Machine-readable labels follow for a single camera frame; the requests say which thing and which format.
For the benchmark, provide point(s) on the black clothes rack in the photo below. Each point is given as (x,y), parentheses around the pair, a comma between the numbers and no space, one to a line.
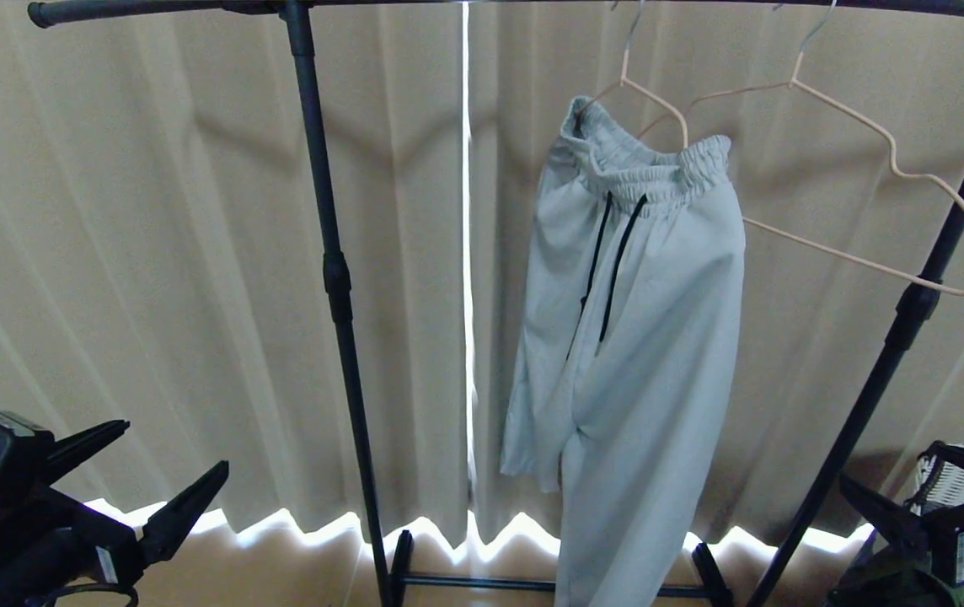
(334,278)

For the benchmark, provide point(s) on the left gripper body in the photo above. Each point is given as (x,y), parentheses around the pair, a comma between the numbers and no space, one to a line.
(27,565)

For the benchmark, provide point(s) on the pink clothes hanger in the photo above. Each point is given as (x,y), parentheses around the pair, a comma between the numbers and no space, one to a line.
(895,164)
(655,94)

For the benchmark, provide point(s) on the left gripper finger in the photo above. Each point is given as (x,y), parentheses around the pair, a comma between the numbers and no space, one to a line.
(73,455)
(170,527)

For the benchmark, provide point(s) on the beige curtain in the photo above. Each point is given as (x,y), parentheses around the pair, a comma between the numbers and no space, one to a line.
(153,211)

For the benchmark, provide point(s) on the pale grey shorts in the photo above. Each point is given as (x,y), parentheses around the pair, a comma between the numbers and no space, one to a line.
(642,379)

